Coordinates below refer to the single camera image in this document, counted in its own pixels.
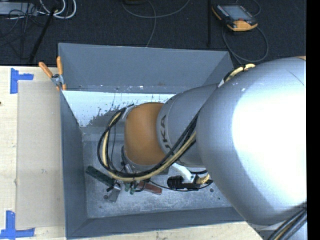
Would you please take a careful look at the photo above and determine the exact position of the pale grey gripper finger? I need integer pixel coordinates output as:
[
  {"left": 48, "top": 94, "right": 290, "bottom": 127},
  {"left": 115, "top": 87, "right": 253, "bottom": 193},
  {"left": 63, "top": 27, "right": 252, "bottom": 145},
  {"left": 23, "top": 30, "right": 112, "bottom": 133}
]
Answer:
[{"left": 107, "top": 182, "right": 123, "bottom": 203}]

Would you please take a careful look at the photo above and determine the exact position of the red-brown flat block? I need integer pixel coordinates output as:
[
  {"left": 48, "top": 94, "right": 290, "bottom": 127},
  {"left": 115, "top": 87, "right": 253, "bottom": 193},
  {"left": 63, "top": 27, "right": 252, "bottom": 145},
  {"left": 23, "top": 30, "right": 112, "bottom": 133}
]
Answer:
[{"left": 136, "top": 180, "right": 163, "bottom": 196}]

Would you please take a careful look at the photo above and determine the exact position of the pale wood flat board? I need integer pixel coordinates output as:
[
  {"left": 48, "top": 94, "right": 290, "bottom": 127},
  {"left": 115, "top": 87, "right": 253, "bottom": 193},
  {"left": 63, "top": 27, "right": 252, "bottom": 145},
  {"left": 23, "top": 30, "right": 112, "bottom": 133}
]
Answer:
[{"left": 15, "top": 80, "right": 66, "bottom": 231}]

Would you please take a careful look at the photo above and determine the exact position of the grey metal bin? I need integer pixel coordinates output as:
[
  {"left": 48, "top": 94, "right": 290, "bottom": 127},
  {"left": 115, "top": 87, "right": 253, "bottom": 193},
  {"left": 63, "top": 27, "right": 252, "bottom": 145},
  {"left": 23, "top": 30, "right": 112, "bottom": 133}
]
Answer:
[{"left": 57, "top": 42, "right": 251, "bottom": 240}]

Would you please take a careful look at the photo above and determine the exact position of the black cylinder on white bracket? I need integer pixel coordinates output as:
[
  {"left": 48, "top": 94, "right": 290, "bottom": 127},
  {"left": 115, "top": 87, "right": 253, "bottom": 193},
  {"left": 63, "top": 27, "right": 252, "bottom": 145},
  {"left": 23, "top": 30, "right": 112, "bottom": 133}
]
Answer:
[{"left": 166, "top": 162, "right": 213, "bottom": 192}]

